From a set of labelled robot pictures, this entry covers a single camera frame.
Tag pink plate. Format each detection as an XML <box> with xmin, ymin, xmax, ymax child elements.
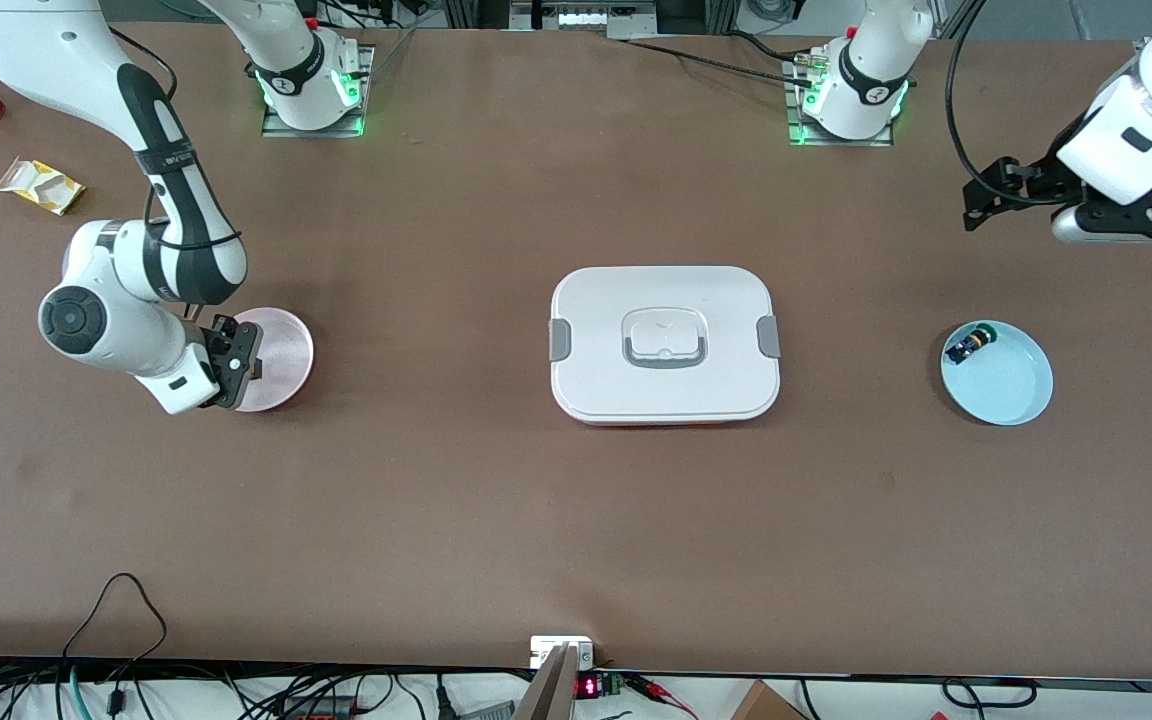
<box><xmin>231</xmin><ymin>307</ymin><xmax>315</xmax><ymax>413</ymax></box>

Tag light blue plate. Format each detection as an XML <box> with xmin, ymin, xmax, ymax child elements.
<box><xmin>940</xmin><ymin>319</ymin><xmax>1054</xmax><ymax>427</ymax></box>

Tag yellow and white carton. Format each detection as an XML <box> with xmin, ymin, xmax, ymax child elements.
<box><xmin>0</xmin><ymin>160</ymin><xmax>87</xmax><ymax>216</ymax></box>

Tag white lidded container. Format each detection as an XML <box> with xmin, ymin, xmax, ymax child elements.
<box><xmin>548</xmin><ymin>265</ymin><xmax>782</xmax><ymax>428</ymax></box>

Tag small white box device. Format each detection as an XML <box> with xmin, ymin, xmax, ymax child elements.
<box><xmin>530</xmin><ymin>635</ymin><xmax>595</xmax><ymax>669</ymax></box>

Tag grey wooden bar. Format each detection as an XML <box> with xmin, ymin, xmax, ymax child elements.
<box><xmin>514</xmin><ymin>643</ymin><xmax>582</xmax><ymax>720</ymax></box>

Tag red clip leads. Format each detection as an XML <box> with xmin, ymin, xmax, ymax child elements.
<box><xmin>631</xmin><ymin>676</ymin><xmax>699</xmax><ymax>719</ymax></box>

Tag brown cardboard box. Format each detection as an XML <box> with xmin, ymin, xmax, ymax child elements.
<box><xmin>731</xmin><ymin>680</ymin><xmax>807</xmax><ymax>720</ymax></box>

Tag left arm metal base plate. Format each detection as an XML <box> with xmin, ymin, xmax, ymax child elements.
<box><xmin>784</xmin><ymin>55</ymin><xmax>895</xmax><ymax>148</ymax></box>

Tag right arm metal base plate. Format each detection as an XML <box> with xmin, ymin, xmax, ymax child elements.
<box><xmin>261</xmin><ymin>45</ymin><xmax>375</xmax><ymax>139</ymax></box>

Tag thin black looped cable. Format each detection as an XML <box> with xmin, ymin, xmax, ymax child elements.
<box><xmin>61</xmin><ymin>572</ymin><xmax>169</xmax><ymax>663</ymax></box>

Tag thick black table cable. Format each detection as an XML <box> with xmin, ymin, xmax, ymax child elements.
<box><xmin>624</xmin><ymin>36</ymin><xmax>819</xmax><ymax>89</ymax></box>

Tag black coiled cable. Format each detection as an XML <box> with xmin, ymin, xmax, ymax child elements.
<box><xmin>941</xmin><ymin>677</ymin><xmax>1039</xmax><ymax>711</ymax></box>

